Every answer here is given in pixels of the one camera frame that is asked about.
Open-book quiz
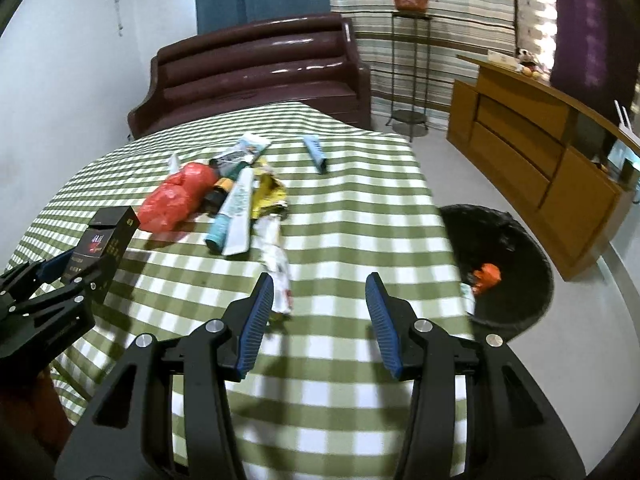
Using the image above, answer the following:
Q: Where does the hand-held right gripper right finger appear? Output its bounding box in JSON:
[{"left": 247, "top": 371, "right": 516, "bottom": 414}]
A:
[{"left": 365, "top": 272, "right": 586, "bottom": 480}]

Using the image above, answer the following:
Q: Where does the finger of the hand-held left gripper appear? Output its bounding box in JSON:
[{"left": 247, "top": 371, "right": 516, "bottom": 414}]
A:
[
  {"left": 0, "top": 249, "right": 78, "bottom": 311},
  {"left": 0, "top": 259, "right": 117, "bottom": 361}
]

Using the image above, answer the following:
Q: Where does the small white paper scrap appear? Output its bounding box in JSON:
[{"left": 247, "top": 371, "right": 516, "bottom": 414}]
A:
[{"left": 459, "top": 282, "right": 478, "bottom": 317}]

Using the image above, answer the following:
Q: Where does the dark brown leather sofa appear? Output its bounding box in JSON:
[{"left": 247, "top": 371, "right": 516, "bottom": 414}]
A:
[{"left": 126, "top": 14, "right": 373, "bottom": 140}]

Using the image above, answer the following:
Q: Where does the flat white box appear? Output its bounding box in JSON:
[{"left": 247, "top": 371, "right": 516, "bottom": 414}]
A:
[{"left": 486, "top": 50, "right": 521, "bottom": 72}]

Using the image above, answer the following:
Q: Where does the black wicker trash basket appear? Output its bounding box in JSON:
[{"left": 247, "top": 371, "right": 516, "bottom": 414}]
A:
[{"left": 437, "top": 204, "right": 555, "bottom": 343}]

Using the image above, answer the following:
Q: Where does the plush toy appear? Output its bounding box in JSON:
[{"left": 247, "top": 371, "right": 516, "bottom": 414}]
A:
[{"left": 516, "top": 47, "right": 543, "bottom": 78}]

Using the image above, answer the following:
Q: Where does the white teal toothpaste tube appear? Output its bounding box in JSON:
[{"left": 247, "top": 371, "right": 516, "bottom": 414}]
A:
[{"left": 205, "top": 170, "right": 251, "bottom": 253}]

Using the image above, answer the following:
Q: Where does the yellow foil wrapper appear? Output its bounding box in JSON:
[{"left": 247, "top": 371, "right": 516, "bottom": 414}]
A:
[{"left": 250, "top": 157, "right": 290, "bottom": 221}]

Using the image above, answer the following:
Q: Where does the black cigarette box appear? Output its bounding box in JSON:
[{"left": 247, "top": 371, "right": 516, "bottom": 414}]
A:
[{"left": 62, "top": 206, "right": 141, "bottom": 303}]

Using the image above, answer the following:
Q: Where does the purple curtain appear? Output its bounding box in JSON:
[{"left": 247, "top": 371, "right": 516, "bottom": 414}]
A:
[{"left": 549, "top": 0, "right": 640, "bottom": 126}]

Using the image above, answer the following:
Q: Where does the long white wrapper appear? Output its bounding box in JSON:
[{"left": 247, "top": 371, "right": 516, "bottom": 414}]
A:
[{"left": 252, "top": 212, "right": 293, "bottom": 321}]

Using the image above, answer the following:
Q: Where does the green spray bottle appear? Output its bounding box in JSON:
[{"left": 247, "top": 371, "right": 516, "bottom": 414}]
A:
[{"left": 200, "top": 157, "right": 246, "bottom": 218}]

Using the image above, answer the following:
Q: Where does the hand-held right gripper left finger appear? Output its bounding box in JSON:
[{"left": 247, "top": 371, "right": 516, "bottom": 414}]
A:
[{"left": 55, "top": 271, "right": 276, "bottom": 480}]

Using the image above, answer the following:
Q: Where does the orange wrapper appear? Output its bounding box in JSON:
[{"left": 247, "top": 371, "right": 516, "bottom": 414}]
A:
[{"left": 472, "top": 262, "right": 502, "bottom": 295}]

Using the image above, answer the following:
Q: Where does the white router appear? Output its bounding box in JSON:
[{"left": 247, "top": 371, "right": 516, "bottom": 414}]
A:
[{"left": 612, "top": 100, "right": 640, "bottom": 148}]

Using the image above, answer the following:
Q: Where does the striped curtain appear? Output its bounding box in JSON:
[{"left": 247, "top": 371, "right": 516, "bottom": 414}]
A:
[{"left": 327, "top": 0, "right": 518, "bottom": 133}]

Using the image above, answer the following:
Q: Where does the red plastic bag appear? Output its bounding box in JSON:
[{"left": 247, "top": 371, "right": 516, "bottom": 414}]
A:
[{"left": 136, "top": 161, "right": 219, "bottom": 233}]

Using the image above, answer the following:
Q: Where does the white toothpaste box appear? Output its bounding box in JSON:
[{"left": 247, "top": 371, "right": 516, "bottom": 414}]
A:
[{"left": 221, "top": 167, "right": 258, "bottom": 257}]

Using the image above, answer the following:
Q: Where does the green checked tablecloth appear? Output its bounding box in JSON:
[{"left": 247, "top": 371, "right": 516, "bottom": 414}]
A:
[{"left": 5, "top": 101, "right": 476, "bottom": 480}]

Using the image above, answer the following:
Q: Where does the wooden cabinet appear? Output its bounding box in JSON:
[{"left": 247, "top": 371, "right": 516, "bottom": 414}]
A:
[{"left": 446, "top": 54, "right": 640, "bottom": 282}]

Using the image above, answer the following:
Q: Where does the metal plant stand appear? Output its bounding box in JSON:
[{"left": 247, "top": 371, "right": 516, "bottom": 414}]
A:
[{"left": 385, "top": 10, "right": 433, "bottom": 136}]

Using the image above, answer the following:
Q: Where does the small blue tube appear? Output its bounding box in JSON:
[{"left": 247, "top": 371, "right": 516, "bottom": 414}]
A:
[{"left": 302, "top": 136, "right": 328, "bottom": 175}]

